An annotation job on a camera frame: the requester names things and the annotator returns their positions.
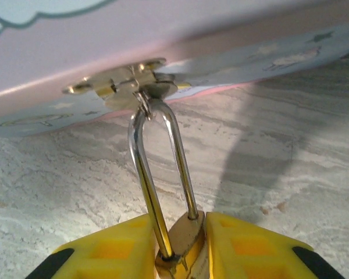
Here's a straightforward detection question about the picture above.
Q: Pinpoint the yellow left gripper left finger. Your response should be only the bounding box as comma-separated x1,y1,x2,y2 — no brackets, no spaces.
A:
30,214,158,279

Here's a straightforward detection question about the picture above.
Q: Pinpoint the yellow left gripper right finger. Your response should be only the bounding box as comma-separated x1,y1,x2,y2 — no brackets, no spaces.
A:
205,211,346,279

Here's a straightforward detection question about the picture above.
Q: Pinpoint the brass hasp latch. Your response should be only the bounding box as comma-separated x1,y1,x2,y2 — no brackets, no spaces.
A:
61,57,177,120

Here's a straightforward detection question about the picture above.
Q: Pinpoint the pink printed storage box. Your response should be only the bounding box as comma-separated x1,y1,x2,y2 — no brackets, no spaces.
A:
0,0,349,138

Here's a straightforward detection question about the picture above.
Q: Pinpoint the brass padlock with steel shackle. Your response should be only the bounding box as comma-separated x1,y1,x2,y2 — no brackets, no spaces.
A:
127,96,207,279

